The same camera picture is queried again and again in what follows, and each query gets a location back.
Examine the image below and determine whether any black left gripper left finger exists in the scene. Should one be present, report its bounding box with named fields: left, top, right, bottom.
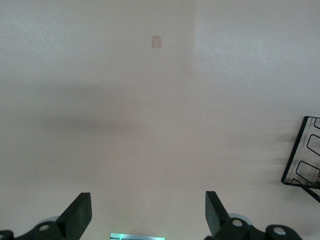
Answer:
left=0, top=191, right=93, bottom=240

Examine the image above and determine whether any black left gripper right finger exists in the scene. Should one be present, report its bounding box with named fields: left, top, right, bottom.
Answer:
left=204, top=190, right=304, bottom=240

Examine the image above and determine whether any black wire cup holder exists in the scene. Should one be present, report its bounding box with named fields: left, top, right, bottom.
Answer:
left=280, top=115, right=320, bottom=204

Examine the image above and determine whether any brown square tape mark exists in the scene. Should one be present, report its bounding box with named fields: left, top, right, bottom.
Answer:
left=151, top=35, right=162, bottom=49

